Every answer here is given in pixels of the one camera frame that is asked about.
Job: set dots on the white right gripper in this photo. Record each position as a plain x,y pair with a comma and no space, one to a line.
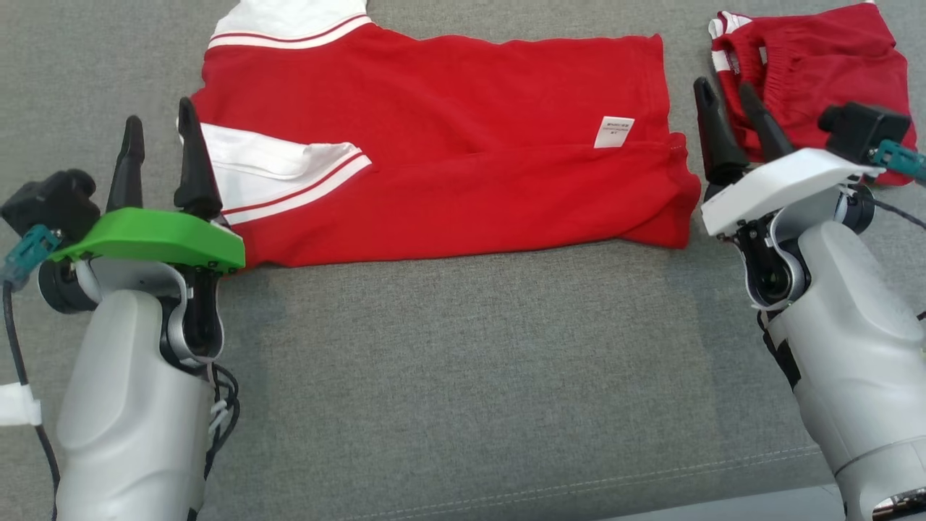
781,184

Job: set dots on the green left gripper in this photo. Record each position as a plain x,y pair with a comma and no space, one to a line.
152,235

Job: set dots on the red shorts with Bulls print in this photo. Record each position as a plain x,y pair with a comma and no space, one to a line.
832,65

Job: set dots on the red jersey with white sleeves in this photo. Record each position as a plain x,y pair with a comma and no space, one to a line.
470,145

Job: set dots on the grey fabric sofa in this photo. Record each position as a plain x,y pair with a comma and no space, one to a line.
470,376

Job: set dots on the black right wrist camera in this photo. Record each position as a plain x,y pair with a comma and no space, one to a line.
861,130

